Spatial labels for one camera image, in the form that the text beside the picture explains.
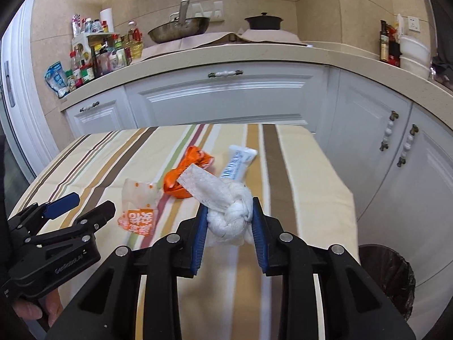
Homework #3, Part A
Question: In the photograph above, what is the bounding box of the blue snack packet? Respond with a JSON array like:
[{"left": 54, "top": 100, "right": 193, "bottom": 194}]
[{"left": 44, "top": 61, "right": 69, "bottom": 99}]

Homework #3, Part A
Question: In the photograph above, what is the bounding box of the striped tablecloth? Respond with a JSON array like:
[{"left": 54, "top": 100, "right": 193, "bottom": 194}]
[{"left": 7, "top": 123, "right": 362, "bottom": 340}]

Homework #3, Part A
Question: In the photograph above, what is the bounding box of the white toothpaste tube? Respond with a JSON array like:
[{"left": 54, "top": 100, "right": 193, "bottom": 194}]
[{"left": 219, "top": 144, "right": 258, "bottom": 185}]

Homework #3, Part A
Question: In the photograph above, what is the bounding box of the black cloth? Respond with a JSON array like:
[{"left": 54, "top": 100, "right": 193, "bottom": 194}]
[{"left": 430, "top": 0, "right": 453, "bottom": 91}]

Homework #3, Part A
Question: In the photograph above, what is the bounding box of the dark glass oil bottle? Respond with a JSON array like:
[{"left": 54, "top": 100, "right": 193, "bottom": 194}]
[{"left": 380, "top": 20, "right": 390, "bottom": 62}]

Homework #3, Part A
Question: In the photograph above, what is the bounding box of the black trash bin with bag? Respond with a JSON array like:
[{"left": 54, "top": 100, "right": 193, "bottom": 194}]
[{"left": 357, "top": 244, "right": 416, "bottom": 323}]

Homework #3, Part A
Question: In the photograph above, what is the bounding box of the white paper towel roll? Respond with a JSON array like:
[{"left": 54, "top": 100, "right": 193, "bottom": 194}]
[{"left": 100, "top": 7, "right": 114, "bottom": 33}]

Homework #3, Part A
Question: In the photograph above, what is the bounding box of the small white drawer front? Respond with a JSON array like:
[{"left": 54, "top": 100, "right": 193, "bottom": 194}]
[{"left": 65, "top": 99, "right": 137, "bottom": 139}]

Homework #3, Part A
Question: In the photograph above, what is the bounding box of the steel wok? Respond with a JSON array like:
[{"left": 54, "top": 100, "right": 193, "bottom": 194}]
[{"left": 148, "top": 0, "right": 210, "bottom": 44}]

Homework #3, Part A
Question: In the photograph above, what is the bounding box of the person's left hand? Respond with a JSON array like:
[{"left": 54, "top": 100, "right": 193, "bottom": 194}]
[{"left": 13, "top": 288, "right": 65, "bottom": 331}]

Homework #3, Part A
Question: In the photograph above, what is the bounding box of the group of condiment bottles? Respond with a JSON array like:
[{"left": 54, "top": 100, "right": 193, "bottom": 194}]
[{"left": 69, "top": 14, "right": 145, "bottom": 91}]

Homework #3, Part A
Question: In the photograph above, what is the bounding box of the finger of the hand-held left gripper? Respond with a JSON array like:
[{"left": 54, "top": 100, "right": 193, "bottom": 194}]
[
  {"left": 21, "top": 200, "right": 117, "bottom": 252},
  {"left": 6, "top": 192, "right": 81, "bottom": 236}
]

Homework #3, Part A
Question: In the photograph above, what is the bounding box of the clear wrapper with orange label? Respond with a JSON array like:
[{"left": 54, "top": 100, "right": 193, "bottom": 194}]
[{"left": 117, "top": 178, "right": 161, "bottom": 236}]

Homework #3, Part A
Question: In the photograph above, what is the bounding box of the orange crumpled wrapper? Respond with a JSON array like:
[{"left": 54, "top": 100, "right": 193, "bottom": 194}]
[{"left": 163, "top": 145, "right": 215, "bottom": 199}]

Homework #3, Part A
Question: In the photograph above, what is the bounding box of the white ceramic door handle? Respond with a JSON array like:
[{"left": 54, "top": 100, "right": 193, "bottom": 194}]
[
  {"left": 380, "top": 111, "right": 399, "bottom": 152},
  {"left": 397, "top": 124, "right": 419, "bottom": 167}
]

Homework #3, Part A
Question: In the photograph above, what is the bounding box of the red packet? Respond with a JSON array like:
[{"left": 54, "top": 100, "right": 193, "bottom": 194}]
[{"left": 387, "top": 24, "right": 402, "bottom": 68}]

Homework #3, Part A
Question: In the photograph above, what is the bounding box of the white cabinet door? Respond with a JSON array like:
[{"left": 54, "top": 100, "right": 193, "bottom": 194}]
[
  {"left": 356, "top": 104, "right": 453, "bottom": 287},
  {"left": 315, "top": 69, "right": 414, "bottom": 220}
]

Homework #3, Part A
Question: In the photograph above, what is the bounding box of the white knotted tissue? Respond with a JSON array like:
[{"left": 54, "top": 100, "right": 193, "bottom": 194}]
[{"left": 176, "top": 163, "right": 255, "bottom": 247}]

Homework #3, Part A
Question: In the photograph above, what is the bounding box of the black lidded pot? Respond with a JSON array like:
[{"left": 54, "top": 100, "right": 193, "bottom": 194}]
[{"left": 244, "top": 12, "right": 284, "bottom": 31}]

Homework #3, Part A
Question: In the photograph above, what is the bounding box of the beige stove cover cloth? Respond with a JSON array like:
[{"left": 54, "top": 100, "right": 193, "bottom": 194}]
[{"left": 142, "top": 28, "right": 308, "bottom": 57}]

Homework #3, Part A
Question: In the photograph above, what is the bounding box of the white lidded container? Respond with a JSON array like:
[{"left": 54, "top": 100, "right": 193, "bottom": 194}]
[
  {"left": 399, "top": 35, "right": 430, "bottom": 61},
  {"left": 400, "top": 56, "right": 430, "bottom": 78}
]

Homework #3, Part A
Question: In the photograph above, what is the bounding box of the wide white drawer front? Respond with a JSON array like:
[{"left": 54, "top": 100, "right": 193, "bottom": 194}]
[{"left": 125, "top": 65, "right": 330, "bottom": 135}]

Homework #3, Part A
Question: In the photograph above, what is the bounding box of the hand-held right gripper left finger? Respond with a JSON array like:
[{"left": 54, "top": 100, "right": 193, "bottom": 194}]
[{"left": 44, "top": 203, "right": 210, "bottom": 340}]

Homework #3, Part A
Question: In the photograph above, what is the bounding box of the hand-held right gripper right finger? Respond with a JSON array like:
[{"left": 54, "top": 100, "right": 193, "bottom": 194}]
[{"left": 251, "top": 197, "right": 416, "bottom": 340}]

